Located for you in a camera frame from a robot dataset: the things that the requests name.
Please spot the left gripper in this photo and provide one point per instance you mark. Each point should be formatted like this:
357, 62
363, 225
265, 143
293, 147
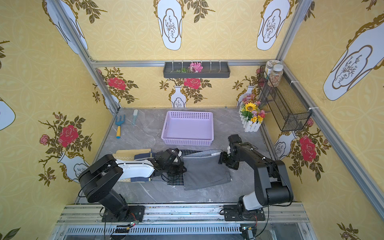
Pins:
176, 162

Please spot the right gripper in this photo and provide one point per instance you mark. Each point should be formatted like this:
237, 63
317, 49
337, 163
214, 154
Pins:
226, 157

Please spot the black grid pillowcase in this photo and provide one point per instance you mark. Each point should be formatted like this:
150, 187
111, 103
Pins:
178, 180

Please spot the plain grey pillowcase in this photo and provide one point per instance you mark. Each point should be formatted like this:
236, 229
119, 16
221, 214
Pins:
204, 170

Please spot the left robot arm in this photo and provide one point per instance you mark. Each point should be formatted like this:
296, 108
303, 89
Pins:
98, 180

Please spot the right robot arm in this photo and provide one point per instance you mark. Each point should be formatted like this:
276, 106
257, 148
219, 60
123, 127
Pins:
272, 186

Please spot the navy plaid folded pillowcase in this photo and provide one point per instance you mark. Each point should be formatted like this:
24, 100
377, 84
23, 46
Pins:
143, 157

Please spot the lilac plastic basket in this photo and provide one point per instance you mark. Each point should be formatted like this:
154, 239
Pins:
184, 128

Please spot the tan folded pillowcase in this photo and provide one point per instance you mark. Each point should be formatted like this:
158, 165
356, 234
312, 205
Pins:
129, 155

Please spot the flower box white fence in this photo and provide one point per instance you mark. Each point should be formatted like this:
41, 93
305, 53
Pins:
251, 114

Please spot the blue yellow garden fork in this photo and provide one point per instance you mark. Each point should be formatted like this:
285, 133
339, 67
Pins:
119, 120

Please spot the light blue small brush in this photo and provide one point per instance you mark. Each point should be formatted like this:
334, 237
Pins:
135, 115

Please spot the glass jar front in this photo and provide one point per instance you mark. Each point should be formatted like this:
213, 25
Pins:
276, 75

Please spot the glass jar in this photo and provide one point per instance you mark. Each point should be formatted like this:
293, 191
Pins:
269, 67
276, 75

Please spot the pink artificial flower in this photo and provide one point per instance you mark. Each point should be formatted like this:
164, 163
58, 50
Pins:
196, 67

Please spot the glass jar back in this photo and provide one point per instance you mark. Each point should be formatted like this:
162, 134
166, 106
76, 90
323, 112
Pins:
269, 67

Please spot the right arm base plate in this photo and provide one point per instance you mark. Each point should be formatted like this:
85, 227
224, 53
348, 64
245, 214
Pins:
237, 213

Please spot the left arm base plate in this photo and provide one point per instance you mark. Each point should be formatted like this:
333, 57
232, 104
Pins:
125, 215

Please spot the black wire mesh shelf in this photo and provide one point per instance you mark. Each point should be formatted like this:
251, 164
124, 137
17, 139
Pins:
287, 105

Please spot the aluminium rail frame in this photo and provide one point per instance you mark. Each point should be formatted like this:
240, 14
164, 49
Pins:
282, 223

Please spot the grey wall tray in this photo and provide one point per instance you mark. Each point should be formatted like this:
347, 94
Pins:
180, 70

